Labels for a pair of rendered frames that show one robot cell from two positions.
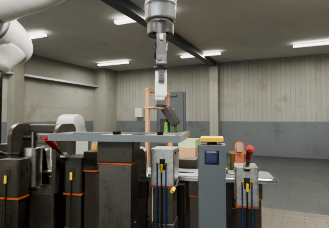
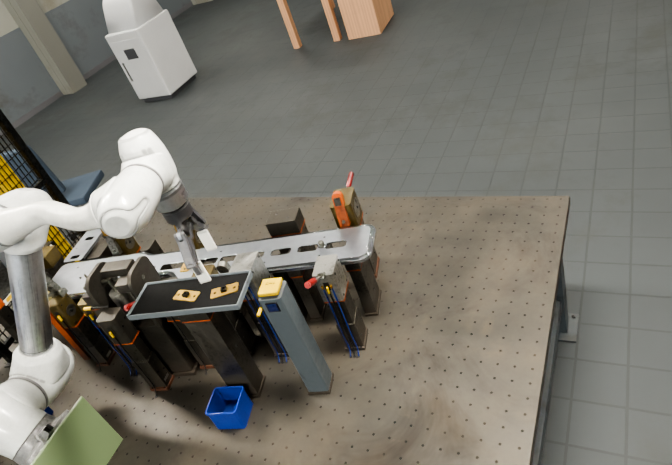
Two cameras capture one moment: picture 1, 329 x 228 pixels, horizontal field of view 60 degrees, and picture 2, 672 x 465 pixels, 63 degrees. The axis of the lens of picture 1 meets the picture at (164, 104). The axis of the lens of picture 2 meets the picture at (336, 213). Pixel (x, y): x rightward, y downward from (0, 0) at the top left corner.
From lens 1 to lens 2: 1.15 m
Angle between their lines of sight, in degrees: 38
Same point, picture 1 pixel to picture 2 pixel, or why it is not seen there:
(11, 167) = (111, 325)
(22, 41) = not seen: hidden behind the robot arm
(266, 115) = not seen: outside the picture
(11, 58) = (41, 236)
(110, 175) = (197, 328)
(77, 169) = not seen: hidden behind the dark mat
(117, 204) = (214, 343)
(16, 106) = not seen: outside the picture
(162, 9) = (167, 206)
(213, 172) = (279, 316)
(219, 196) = (291, 329)
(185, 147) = not seen: outside the picture
